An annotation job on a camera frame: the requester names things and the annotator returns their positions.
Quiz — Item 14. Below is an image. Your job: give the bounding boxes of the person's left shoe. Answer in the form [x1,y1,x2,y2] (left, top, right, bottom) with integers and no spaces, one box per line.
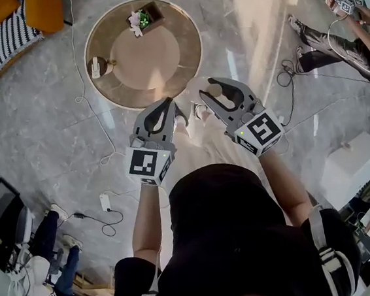
[171,103,191,135]

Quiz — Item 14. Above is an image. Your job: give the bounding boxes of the wooden crate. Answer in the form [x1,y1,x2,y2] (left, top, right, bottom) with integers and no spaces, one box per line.
[69,266,116,296]

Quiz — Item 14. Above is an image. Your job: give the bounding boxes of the round glass coffee table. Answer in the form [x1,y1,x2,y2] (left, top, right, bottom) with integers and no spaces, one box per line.
[78,0,208,116]

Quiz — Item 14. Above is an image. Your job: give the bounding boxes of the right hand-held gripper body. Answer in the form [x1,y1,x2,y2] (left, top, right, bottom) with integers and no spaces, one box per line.
[222,97,288,161]

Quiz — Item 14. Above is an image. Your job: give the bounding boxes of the person's beige trousers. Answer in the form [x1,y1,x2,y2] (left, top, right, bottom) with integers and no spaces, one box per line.
[167,106,240,172]

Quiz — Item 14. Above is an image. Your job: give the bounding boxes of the person's left forearm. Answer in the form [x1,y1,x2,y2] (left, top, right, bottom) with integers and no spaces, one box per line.
[125,180,171,259]

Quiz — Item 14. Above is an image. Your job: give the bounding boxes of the black adapter with cable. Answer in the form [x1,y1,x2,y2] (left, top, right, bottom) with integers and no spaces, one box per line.
[73,208,126,241]

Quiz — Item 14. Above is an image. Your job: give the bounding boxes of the person's right forearm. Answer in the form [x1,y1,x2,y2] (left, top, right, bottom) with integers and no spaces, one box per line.
[257,146,315,231]

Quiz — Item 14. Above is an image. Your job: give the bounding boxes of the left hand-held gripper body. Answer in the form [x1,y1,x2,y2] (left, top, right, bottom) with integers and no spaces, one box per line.
[122,122,180,189]

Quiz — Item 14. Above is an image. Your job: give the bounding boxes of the person's shoe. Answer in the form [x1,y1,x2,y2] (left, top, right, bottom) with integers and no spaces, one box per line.
[192,101,211,123]
[171,103,191,135]

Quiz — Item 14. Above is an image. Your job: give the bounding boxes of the wooden flower box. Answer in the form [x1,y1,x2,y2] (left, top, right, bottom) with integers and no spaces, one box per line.
[126,1,166,38]

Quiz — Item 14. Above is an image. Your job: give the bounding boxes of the person's right shoe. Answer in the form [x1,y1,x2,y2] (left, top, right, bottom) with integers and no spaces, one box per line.
[192,101,211,123]

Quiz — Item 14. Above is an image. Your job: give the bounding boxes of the person's black shirt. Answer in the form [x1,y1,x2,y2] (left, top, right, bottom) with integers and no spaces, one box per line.
[97,149,365,296]

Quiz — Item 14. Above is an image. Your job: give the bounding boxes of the white cylindrical container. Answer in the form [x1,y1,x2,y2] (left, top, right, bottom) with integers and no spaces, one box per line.
[85,54,114,80]

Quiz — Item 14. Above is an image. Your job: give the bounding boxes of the long white cable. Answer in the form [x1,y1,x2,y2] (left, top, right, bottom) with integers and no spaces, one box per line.
[64,0,127,169]

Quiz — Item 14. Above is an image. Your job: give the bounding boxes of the small round white object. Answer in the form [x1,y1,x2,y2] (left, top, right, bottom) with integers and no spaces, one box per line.
[184,74,224,103]

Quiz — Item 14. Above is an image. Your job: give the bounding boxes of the white box cabinet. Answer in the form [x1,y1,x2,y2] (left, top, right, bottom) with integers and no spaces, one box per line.
[315,131,370,205]

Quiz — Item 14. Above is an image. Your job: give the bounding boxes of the black floor cable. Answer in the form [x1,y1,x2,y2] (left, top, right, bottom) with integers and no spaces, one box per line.
[275,59,301,127]

